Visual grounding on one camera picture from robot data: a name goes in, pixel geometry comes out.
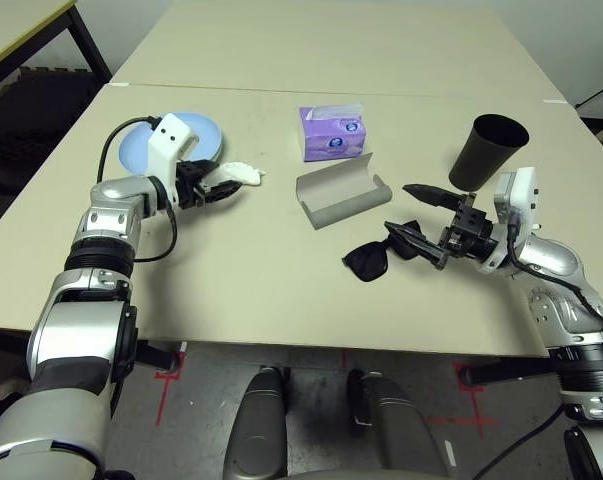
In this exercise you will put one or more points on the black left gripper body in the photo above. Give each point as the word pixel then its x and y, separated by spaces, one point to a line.
pixel 188 182

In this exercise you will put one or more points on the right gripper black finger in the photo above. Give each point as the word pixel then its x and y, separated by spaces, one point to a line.
pixel 431 195
pixel 416 241

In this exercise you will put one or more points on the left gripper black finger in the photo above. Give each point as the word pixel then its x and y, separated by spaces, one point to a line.
pixel 226 191

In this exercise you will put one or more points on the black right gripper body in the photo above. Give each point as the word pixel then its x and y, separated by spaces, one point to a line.
pixel 471 232

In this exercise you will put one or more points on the white tissue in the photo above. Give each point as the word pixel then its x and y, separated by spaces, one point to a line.
pixel 241 172

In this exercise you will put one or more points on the black sunglasses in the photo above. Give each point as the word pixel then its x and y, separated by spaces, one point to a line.
pixel 366 262

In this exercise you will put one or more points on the blue plastic plate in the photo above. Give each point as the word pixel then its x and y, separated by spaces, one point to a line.
pixel 133 150

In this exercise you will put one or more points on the grey glasses case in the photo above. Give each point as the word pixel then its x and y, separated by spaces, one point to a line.
pixel 341 197

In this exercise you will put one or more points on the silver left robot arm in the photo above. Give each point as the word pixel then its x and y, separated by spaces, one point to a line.
pixel 81 340

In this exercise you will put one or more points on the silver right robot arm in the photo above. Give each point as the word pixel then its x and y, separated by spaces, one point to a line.
pixel 556 255

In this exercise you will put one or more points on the black plastic cup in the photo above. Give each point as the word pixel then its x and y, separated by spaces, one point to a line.
pixel 486 155

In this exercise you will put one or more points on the purple tissue box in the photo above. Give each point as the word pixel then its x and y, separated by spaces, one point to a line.
pixel 331 135

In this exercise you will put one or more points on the white tape strip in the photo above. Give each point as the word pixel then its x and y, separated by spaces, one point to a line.
pixel 117 84
pixel 449 452
pixel 555 101

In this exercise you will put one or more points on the black table foot bar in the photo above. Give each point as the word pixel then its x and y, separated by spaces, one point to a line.
pixel 506 370
pixel 156 356

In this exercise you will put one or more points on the black foam floor mats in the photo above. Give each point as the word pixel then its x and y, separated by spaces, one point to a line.
pixel 31 125

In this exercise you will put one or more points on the red tape cross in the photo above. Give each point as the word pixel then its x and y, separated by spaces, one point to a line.
pixel 476 420

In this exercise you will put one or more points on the grey robot right leg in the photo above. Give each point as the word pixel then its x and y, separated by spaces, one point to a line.
pixel 401 430

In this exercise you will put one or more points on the grey robot leg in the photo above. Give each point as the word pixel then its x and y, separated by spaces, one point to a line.
pixel 401 430
pixel 258 430

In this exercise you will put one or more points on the grey robot left leg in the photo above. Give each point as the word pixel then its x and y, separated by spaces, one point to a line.
pixel 258 430

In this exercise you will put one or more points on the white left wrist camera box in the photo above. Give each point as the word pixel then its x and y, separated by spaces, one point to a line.
pixel 168 140

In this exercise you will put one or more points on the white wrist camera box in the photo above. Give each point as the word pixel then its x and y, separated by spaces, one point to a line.
pixel 168 140
pixel 523 195

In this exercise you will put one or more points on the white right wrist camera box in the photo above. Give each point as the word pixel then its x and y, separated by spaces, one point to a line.
pixel 523 195

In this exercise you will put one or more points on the black frame side table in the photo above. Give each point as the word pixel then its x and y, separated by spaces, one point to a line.
pixel 11 25

